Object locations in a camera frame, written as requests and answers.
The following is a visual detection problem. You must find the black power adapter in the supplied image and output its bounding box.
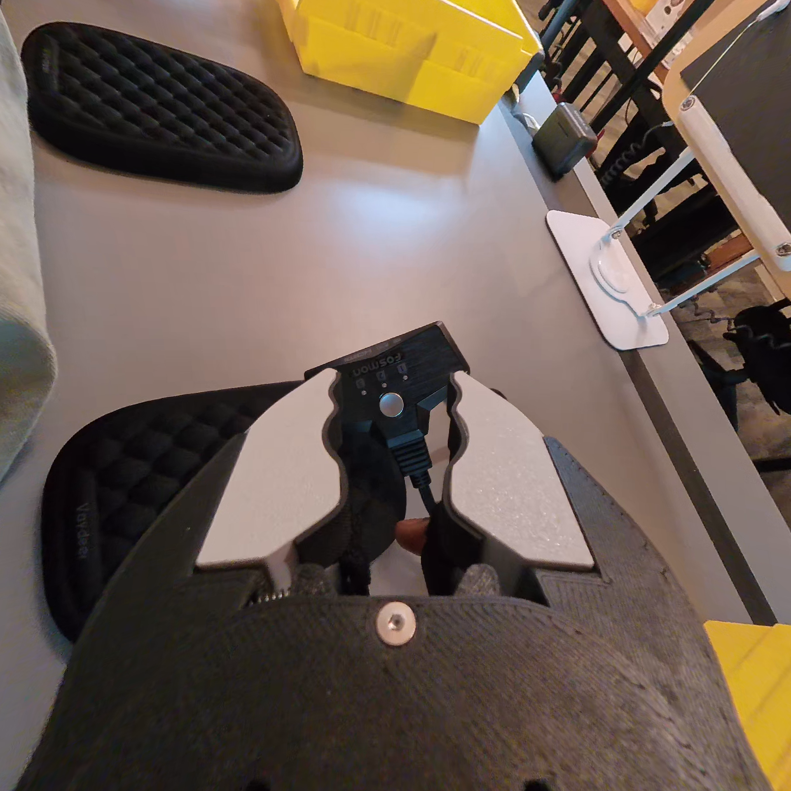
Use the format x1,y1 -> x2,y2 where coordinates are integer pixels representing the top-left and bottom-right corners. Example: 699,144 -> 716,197
532,103 -> 599,181

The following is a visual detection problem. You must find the person's right hand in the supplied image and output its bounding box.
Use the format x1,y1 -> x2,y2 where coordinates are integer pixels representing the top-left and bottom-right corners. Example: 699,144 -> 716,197
394,518 -> 431,552

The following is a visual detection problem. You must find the black hdmi switch box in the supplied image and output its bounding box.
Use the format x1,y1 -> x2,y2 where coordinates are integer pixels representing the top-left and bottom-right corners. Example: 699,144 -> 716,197
304,320 -> 472,449

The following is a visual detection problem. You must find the yellow plastic bin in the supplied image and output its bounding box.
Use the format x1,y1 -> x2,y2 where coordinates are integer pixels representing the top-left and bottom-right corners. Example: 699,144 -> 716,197
703,620 -> 791,791
277,0 -> 546,126

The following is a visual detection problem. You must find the black office chair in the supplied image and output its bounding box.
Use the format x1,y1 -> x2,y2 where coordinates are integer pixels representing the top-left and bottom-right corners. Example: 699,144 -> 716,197
686,300 -> 791,473

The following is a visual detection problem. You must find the wooden desk with black legs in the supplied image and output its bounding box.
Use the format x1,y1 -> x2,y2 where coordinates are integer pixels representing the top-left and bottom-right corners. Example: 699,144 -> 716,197
538,0 -> 742,186

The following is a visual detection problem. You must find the white tablet stand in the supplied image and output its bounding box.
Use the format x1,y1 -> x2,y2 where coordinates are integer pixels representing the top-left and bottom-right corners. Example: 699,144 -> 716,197
546,96 -> 791,352

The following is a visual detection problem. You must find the black braided hdmi cable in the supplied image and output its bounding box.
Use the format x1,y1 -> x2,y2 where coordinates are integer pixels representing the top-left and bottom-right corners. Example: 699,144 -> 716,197
388,433 -> 452,526

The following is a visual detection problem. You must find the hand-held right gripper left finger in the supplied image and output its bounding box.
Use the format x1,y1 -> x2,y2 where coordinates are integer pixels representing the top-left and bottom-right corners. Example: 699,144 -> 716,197
195,370 -> 348,576

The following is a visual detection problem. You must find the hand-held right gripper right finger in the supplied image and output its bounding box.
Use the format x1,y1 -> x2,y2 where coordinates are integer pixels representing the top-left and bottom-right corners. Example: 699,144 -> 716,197
444,371 -> 598,571

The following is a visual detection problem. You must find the black quilted wrist pad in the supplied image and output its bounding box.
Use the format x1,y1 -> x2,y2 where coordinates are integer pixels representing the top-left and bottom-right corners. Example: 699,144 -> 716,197
20,21 -> 305,194
41,381 -> 313,645

